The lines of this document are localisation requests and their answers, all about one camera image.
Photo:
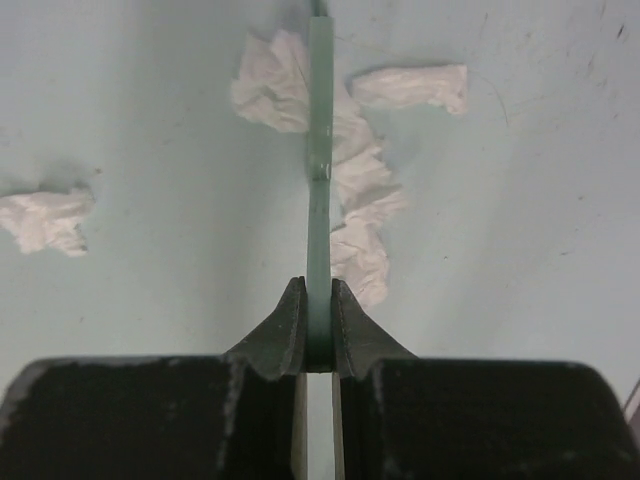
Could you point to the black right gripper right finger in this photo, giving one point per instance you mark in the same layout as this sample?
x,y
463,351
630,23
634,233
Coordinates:
x,y
361,348

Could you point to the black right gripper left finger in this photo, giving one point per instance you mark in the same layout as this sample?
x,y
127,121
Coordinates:
x,y
266,410

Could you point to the green hand brush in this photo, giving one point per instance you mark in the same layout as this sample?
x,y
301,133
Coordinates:
x,y
319,342

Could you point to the crumpled white paper scrap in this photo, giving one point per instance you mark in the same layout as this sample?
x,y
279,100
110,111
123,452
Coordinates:
x,y
396,88
48,220
368,197
271,86

